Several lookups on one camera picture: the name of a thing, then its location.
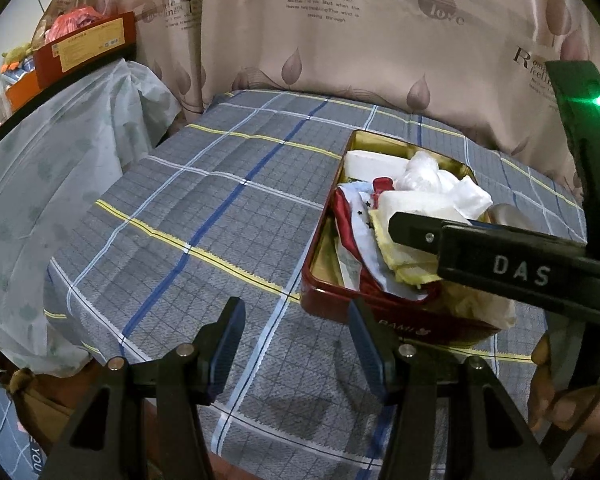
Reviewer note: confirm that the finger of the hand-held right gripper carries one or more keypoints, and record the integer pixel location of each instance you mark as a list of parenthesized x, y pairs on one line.
[(480, 255)]

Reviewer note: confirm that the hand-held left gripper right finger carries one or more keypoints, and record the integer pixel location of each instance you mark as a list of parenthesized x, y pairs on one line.
[(367, 355)]

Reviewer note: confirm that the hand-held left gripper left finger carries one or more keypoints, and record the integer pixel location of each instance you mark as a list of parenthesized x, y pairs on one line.
[(225, 350)]

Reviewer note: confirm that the white tissue pack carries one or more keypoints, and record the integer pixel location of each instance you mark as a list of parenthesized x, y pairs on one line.
[(370, 164)]

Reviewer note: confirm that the red plastic bag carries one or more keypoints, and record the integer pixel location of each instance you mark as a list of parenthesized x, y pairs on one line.
[(67, 25)]

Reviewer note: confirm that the brown cloth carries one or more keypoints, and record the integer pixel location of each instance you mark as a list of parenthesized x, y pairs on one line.
[(45, 405)]

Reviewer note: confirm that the red white star print cloth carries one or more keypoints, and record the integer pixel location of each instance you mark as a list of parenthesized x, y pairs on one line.
[(352, 232)]

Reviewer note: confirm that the clear plastic bag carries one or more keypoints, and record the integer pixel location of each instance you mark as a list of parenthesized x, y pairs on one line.
[(422, 170)]

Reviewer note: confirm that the white paper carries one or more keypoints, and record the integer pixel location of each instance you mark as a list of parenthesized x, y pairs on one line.
[(480, 305)]

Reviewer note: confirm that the translucent white plastic cover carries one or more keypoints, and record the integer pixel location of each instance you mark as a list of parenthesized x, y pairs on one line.
[(45, 200)]

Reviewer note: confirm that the grey plaid blanket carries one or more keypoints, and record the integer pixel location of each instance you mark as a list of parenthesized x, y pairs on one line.
[(205, 220)]

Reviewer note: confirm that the yellow plush toy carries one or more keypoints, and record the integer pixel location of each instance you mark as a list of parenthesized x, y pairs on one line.
[(17, 54)]

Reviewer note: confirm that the blue white packet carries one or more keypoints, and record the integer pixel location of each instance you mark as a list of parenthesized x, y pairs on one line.
[(17, 72)]

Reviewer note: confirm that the red cardboard box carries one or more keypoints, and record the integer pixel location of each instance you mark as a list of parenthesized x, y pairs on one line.
[(80, 47)]

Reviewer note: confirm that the orange box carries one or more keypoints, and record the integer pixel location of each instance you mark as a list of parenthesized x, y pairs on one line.
[(20, 92)]

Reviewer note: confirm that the thin white cloth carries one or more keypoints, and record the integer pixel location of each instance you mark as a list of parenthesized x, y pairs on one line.
[(472, 195)]

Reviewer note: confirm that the beige leaf print curtain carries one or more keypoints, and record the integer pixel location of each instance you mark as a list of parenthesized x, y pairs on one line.
[(380, 50)]

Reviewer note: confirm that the red tin box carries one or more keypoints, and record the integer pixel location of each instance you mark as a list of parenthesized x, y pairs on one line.
[(325, 265)]

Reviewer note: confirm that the pale yellow cloth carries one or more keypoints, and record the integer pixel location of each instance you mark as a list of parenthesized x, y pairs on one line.
[(405, 265)]

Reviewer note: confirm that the blue checked cloth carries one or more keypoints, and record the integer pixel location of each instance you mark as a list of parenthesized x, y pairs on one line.
[(7, 435)]

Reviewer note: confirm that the person's right hand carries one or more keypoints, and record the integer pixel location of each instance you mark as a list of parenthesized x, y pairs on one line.
[(580, 407)]

